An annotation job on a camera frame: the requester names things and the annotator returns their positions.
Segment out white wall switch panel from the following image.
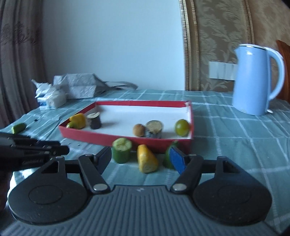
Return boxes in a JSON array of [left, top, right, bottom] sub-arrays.
[[208, 61, 237, 80]]

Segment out round dark cylinder chunk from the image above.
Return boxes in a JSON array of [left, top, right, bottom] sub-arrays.
[[145, 120, 164, 139]]

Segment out white and blue tissue pack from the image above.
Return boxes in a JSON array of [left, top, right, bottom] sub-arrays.
[[32, 79, 67, 110]]

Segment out brown wooden chair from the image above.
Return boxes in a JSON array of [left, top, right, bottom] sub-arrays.
[[275, 40, 290, 101]]

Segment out light blue electric kettle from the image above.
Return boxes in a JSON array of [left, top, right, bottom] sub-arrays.
[[232, 44, 285, 116]]

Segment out notched dark cylinder chunk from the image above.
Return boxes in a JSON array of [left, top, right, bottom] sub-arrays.
[[86, 112, 102, 130]]

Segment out large yellow melon piece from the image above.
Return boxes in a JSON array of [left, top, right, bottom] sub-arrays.
[[69, 113, 87, 130]]

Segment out short green cucumber piece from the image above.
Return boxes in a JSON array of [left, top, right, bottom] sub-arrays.
[[11, 123, 26, 134]]

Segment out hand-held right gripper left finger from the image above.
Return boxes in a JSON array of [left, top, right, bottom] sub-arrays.
[[40, 146, 112, 194]]

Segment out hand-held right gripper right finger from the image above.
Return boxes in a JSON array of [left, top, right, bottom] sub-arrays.
[[170, 146, 248, 194]]

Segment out small green avocado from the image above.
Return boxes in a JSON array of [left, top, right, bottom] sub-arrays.
[[163, 141, 179, 169]]

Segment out brown patterned curtain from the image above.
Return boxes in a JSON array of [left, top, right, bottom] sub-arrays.
[[0, 0, 49, 127]]

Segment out grey patterned gift bag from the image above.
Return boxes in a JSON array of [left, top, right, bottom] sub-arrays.
[[53, 73, 138, 99]]

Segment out small yellow melon piece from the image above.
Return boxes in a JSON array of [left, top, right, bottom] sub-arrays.
[[137, 144, 159, 173]]

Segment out red shallow cardboard box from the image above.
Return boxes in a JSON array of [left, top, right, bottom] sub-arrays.
[[58, 100, 194, 155]]

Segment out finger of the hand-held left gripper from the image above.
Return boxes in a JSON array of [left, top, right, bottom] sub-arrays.
[[16, 146, 70, 158], [0, 133, 61, 147]]

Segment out brown longan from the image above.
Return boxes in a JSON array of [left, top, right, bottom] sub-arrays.
[[133, 124, 145, 137]]

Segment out thick green cucumber chunk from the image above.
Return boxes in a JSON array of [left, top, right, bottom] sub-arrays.
[[112, 137, 132, 163]]

